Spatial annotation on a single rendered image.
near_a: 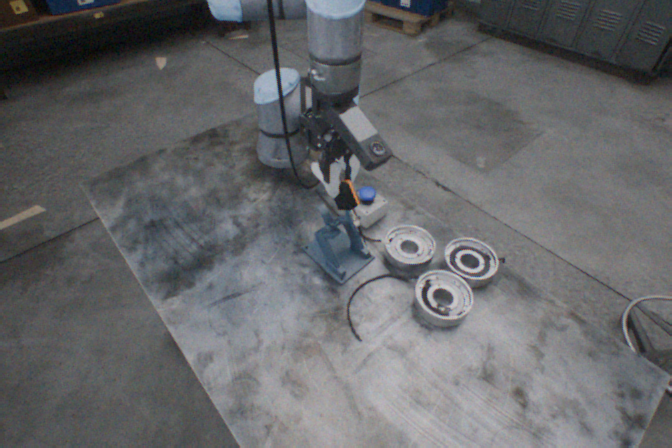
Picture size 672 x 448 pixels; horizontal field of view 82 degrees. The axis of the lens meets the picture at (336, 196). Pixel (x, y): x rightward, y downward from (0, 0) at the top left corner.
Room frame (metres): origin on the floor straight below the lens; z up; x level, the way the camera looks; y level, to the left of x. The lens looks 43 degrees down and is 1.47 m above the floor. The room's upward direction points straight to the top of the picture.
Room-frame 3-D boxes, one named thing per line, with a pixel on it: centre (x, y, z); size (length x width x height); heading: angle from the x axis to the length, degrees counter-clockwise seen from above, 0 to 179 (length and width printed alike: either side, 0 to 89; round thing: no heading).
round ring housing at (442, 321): (0.41, -0.20, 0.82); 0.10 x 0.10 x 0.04
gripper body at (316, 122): (0.54, 0.01, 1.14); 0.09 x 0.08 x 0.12; 43
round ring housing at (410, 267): (0.53, -0.16, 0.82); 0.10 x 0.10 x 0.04
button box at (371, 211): (0.66, -0.07, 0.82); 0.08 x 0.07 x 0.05; 42
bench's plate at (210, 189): (0.52, 0.05, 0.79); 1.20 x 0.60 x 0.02; 42
